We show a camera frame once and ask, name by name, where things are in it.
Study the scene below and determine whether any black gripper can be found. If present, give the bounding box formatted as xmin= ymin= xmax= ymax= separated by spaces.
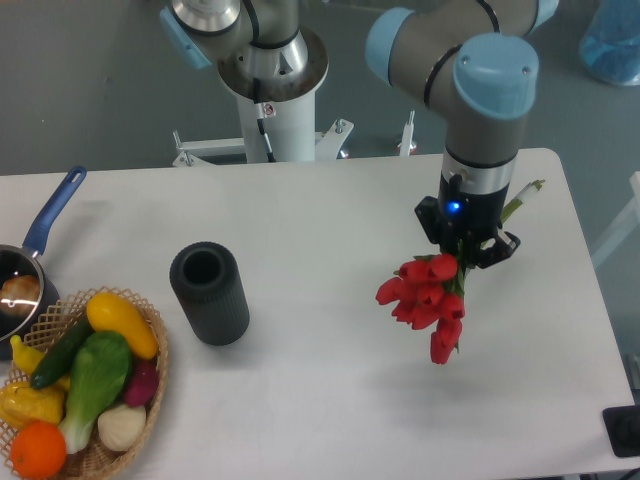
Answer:
xmin=414 ymin=174 xmax=521 ymax=269

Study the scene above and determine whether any red tulip bouquet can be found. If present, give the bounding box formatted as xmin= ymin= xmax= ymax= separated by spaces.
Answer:
xmin=375 ymin=179 xmax=545 ymax=365

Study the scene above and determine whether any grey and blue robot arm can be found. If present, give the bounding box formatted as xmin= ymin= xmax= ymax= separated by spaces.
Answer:
xmin=160 ymin=1 xmax=557 ymax=268

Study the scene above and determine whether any dark grey ribbed vase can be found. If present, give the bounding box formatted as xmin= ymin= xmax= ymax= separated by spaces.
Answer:
xmin=169 ymin=242 xmax=250 ymax=346

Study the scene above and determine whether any blue plastic bag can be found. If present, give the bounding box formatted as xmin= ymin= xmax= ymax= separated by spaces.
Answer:
xmin=579 ymin=0 xmax=639 ymax=86

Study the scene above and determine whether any black device at table edge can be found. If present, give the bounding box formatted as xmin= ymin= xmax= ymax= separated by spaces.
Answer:
xmin=602 ymin=405 xmax=639 ymax=458

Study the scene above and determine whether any yellow squash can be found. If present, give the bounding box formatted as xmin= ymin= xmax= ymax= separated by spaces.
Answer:
xmin=86 ymin=291 xmax=159 ymax=360

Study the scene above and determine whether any green bok choy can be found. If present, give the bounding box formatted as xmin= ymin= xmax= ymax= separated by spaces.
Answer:
xmin=59 ymin=331 xmax=133 ymax=455

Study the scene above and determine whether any white garlic bulb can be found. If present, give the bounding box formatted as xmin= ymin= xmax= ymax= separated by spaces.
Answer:
xmin=97 ymin=404 xmax=146 ymax=452

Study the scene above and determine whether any green cucumber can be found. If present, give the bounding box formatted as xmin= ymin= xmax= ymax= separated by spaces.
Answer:
xmin=30 ymin=316 xmax=94 ymax=390

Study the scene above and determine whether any bread roll in pan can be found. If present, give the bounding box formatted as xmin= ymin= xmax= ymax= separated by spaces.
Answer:
xmin=1 ymin=275 xmax=40 ymax=320

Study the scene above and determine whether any yellow banana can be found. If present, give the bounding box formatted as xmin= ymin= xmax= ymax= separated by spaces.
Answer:
xmin=10 ymin=335 xmax=45 ymax=377

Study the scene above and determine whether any yellow bell pepper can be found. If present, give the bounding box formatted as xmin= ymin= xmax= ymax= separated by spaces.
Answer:
xmin=1 ymin=381 xmax=66 ymax=430

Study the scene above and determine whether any orange fruit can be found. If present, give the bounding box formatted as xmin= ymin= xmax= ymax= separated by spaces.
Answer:
xmin=10 ymin=421 xmax=67 ymax=479

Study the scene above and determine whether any white frame at right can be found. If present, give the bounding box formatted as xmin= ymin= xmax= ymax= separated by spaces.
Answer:
xmin=591 ymin=171 xmax=639 ymax=269

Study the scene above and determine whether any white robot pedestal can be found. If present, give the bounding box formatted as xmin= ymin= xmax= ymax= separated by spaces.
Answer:
xmin=171 ymin=89 xmax=420 ymax=169

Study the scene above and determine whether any blue handled saucepan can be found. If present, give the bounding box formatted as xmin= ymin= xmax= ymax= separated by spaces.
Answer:
xmin=1 ymin=166 xmax=87 ymax=361

